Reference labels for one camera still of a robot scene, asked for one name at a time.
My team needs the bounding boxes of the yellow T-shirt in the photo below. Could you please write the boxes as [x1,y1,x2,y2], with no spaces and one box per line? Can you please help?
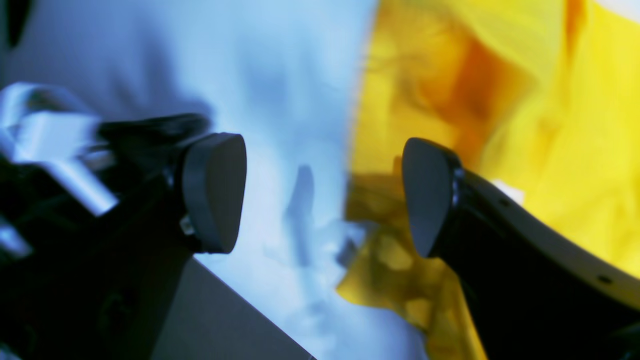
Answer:
[337,0,639,360]

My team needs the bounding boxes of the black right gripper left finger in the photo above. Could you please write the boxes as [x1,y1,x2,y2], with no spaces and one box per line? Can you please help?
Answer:
[1,114,247,360]

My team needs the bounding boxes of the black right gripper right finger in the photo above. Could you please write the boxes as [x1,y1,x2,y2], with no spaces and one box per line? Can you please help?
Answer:
[401,137,640,360]

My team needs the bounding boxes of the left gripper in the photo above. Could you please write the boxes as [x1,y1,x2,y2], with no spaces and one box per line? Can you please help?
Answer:
[1,82,119,261]

